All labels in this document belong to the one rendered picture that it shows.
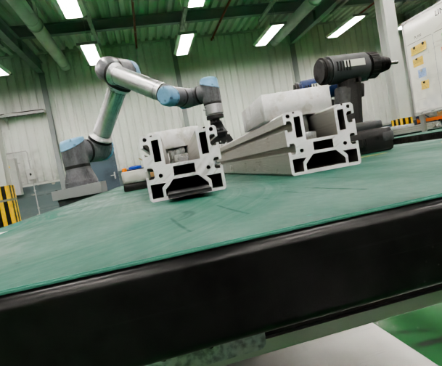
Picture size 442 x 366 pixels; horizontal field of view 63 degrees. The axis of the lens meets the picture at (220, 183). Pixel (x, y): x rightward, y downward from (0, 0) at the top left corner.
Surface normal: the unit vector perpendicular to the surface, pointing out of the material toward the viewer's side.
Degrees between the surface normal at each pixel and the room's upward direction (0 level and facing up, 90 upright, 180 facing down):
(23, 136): 90
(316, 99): 90
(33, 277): 0
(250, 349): 90
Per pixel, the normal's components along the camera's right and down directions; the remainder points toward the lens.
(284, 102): 0.13, 0.03
